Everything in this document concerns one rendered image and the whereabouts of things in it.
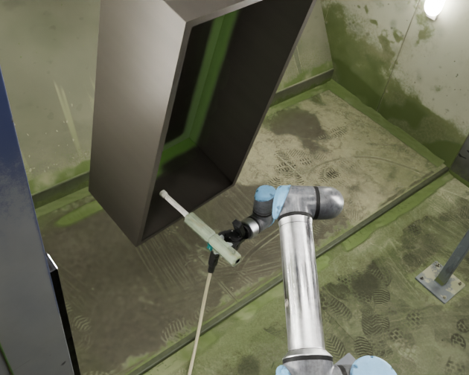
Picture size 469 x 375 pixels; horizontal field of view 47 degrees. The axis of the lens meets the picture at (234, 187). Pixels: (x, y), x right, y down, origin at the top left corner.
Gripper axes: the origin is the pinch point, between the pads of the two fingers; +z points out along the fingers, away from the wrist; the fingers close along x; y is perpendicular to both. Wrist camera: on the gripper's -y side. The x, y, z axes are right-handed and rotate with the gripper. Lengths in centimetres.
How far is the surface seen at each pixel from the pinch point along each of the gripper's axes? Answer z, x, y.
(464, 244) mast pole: -106, -73, 1
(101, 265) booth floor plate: 17, 51, 52
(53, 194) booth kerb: 11, 102, 47
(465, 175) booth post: -194, -45, 22
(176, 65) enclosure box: 33, 9, -94
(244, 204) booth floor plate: -68, 32, 42
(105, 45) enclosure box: 31, 42, -81
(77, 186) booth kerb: -3, 100, 47
